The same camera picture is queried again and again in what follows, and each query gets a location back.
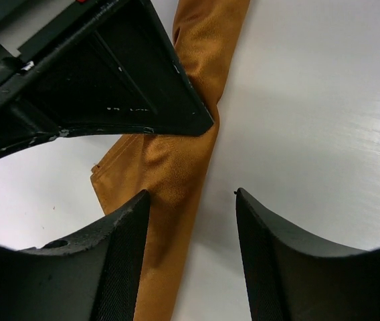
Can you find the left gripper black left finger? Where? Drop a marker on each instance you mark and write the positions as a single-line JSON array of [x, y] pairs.
[[91, 274]]

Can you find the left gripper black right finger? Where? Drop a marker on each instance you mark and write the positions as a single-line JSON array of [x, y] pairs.
[[292, 274]]

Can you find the brown cloth napkin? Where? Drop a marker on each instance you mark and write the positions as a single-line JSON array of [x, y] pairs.
[[173, 168]]

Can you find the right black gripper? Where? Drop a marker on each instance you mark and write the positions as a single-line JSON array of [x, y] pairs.
[[83, 68]]

